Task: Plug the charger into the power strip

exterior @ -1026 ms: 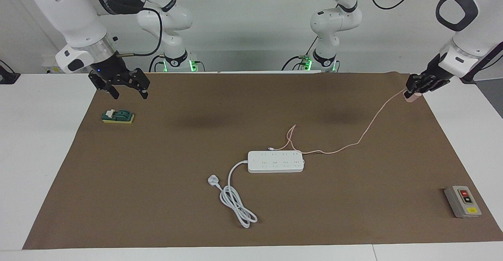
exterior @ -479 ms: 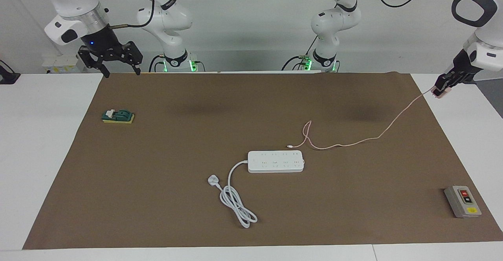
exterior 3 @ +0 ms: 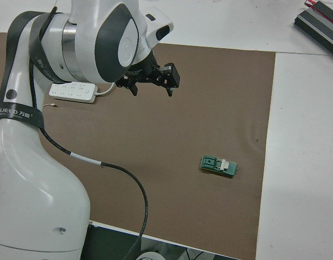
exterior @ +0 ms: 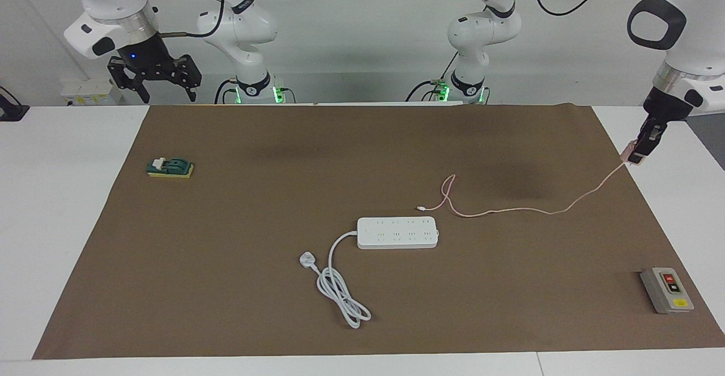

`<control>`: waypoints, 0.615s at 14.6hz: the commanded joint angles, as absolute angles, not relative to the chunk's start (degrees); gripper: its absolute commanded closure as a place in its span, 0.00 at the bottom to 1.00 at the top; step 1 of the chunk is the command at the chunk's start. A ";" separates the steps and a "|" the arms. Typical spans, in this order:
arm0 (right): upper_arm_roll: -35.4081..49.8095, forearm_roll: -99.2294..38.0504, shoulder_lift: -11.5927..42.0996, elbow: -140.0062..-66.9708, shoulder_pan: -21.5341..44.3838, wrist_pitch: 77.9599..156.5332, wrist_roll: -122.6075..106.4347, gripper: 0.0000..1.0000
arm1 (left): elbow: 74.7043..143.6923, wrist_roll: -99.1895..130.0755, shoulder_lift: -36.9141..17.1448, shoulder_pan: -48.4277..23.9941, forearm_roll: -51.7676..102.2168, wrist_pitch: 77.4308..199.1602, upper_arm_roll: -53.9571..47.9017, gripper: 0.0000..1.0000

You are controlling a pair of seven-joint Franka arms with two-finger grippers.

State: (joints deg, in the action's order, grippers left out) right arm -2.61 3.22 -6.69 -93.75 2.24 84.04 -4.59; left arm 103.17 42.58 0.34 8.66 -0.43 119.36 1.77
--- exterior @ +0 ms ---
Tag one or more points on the brown table mat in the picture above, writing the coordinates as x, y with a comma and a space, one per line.
510, 280

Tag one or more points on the pink charger adapter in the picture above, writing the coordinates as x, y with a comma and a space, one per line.
628, 152

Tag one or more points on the white wall socket box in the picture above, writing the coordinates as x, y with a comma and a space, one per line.
85, 93

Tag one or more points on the white power strip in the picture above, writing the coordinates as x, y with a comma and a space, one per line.
396, 233

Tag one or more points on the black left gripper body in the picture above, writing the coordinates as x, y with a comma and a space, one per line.
662, 110

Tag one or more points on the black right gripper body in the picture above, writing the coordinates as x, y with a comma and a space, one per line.
147, 59

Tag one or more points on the grey on-off switch box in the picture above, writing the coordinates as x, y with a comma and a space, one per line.
668, 291

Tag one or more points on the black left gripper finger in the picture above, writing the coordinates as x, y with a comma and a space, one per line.
643, 156

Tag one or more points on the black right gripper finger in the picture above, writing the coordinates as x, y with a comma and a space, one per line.
190, 76
126, 78

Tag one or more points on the black clamp mount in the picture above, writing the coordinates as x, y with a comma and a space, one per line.
11, 112

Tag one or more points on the green knife switch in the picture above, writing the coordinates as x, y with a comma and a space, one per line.
175, 166

